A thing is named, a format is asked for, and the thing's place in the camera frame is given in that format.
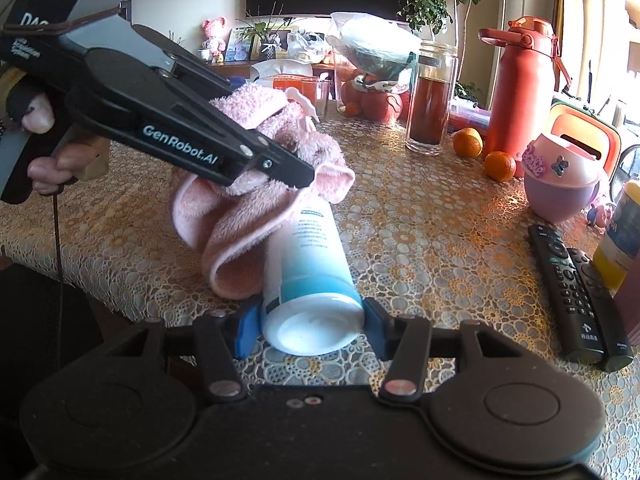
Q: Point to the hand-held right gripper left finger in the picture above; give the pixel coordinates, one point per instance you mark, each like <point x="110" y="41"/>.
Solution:
<point x="247" y="327"/>

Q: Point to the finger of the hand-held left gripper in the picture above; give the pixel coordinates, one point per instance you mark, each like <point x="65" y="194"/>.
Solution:
<point x="200" y="67"/>
<point x="240" y="152"/>

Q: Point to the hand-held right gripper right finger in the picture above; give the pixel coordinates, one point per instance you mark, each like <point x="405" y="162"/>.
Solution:
<point x="378" y="327"/>

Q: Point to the pink fluffy towel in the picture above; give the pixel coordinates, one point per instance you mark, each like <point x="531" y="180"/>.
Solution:
<point x="240" y="220"/>

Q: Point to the white and blue bottle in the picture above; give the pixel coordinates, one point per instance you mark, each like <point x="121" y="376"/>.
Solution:
<point x="312" y="270"/>

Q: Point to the person's left hand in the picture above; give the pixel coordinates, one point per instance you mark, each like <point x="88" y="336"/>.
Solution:
<point x="40" y="115"/>

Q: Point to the small white cup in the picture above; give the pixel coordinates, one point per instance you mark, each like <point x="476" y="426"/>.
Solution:
<point x="205" y="54"/>

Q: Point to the pink teddy bear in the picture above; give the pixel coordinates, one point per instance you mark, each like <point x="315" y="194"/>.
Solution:
<point x="214" y="37"/>

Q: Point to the wooden television cabinet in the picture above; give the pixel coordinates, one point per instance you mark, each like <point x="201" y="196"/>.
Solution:
<point x="235" y="67"/>

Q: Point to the small plant in vase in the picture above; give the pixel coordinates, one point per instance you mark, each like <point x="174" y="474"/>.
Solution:
<point x="265" y="32"/>

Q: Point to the orange and white tissue box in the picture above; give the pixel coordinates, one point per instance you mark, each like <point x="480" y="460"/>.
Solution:
<point x="280" y="77"/>

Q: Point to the clear drinking glass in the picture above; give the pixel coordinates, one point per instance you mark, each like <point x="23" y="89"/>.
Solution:
<point x="316" y="97"/>

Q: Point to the white plastic bag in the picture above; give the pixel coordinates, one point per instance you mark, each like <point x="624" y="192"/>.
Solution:
<point x="307" y="45"/>

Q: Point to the red fruit pile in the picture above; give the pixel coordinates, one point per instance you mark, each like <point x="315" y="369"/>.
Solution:
<point x="375" y="102"/>

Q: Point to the black remote control with buttons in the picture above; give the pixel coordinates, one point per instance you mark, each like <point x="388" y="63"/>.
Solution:
<point x="567" y="295"/>

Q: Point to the glass tea bottle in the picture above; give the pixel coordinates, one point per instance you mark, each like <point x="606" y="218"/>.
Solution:
<point x="430" y="110"/>

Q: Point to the orange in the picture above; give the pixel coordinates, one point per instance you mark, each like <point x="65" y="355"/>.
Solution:
<point x="500" y="166"/>
<point x="468" y="142"/>

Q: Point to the plain black remote control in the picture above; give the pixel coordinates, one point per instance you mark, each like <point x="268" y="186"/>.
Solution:
<point x="602" y="310"/>

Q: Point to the flat red box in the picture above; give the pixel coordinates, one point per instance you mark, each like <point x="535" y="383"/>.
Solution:
<point x="470" y="117"/>

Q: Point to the purple lidded cup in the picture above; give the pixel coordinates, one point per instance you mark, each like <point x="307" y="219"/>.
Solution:
<point x="560" y="185"/>

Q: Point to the green potted tree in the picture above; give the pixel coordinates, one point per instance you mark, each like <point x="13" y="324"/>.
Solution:
<point x="430" y="7"/>

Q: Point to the pink plush toy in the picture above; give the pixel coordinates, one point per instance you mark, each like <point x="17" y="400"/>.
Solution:
<point x="601" y="212"/>

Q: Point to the yellow bottle with blue label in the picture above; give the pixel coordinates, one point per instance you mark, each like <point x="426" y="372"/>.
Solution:
<point x="620" y="240"/>

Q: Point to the large red water bottle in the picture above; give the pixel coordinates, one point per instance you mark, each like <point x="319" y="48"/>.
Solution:
<point x="520" y="100"/>

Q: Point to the orange chair back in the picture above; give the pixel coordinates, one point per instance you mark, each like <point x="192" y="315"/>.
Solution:
<point x="587" y="130"/>

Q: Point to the white washing machine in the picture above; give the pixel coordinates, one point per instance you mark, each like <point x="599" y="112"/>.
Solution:
<point x="631" y="165"/>

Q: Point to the beige curtain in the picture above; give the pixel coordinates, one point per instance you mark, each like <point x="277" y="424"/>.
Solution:
<point x="570" y="20"/>

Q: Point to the picture frame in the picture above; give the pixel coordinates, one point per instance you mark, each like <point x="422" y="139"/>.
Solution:
<point x="237" y="45"/>

